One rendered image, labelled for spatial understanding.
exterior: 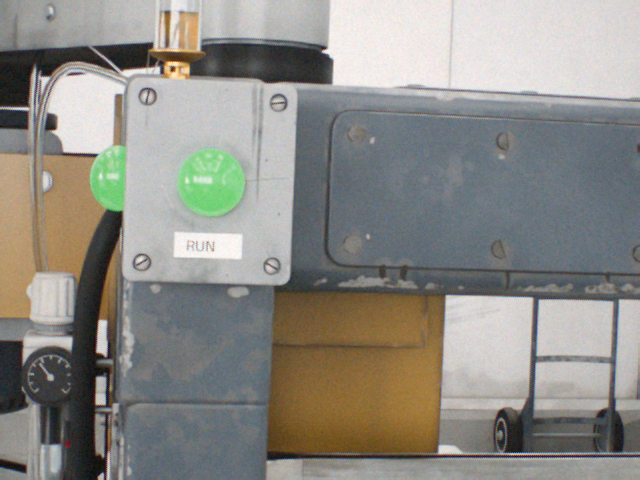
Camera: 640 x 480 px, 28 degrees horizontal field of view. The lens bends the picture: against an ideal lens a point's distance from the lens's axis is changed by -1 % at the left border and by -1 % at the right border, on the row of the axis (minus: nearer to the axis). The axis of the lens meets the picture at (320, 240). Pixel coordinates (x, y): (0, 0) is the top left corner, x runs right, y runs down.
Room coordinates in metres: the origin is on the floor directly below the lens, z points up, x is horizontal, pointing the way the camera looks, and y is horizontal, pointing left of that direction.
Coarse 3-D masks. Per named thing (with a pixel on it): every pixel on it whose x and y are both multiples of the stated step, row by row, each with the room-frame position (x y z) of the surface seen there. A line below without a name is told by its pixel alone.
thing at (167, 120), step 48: (144, 96) 0.57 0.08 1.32; (192, 96) 0.58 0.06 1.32; (240, 96) 0.58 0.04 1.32; (288, 96) 0.58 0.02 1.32; (144, 144) 0.57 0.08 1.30; (192, 144) 0.58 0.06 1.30; (240, 144) 0.58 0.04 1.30; (288, 144) 0.58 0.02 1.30; (144, 192) 0.57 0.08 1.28; (288, 192) 0.58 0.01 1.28; (144, 240) 0.57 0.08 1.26; (288, 240) 0.58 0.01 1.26
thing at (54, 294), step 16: (48, 272) 0.83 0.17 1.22; (64, 272) 0.84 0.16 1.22; (48, 288) 0.82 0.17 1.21; (64, 288) 0.82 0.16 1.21; (32, 304) 0.83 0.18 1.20; (48, 304) 0.82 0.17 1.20; (64, 304) 0.82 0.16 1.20; (32, 320) 0.82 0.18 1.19; (48, 320) 0.82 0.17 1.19; (64, 320) 0.82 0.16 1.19; (32, 336) 0.81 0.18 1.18; (48, 336) 0.82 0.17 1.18; (64, 336) 0.82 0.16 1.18; (32, 352) 0.81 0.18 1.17; (32, 400) 0.82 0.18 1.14
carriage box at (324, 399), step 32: (288, 352) 0.93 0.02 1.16; (320, 352) 0.93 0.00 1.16; (352, 352) 0.93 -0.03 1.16; (384, 352) 0.94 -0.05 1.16; (416, 352) 0.94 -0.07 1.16; (288, 384) 0.93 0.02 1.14; (320, 384) 0.93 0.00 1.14; (352, 384) 0.93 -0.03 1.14; (384, 384) 0.94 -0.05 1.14; (416, 384) 0.94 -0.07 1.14; (288, 416) 0.93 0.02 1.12; (320, 416) 0.93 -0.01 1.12; (352, 416) 0.94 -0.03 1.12; (384, 416) 0.94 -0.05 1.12; (416, 416) 0.94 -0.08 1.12; (288, 448) 0.93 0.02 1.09; (320, 448) 0.93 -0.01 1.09; (352, 448) 0.94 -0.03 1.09; (384, 448) 0.94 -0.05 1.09; (416, 448) 0.94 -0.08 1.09
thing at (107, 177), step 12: (108, 156) 0.58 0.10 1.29; (120, 156) 0.58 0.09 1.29; (96, 168) 0.58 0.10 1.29; (108, 168) 0.58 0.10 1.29; (120, 168) 0.58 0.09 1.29; (96, 180) 0.58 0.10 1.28; (108, 180) 0.58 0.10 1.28; (120, 180) 0.58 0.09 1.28; (96, 192) 0.58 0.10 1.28; (108, 192) 0.58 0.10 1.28; (120, 192) 0.58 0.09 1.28; (108, 204) 0.58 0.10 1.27; (120, 204) 0.58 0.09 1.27
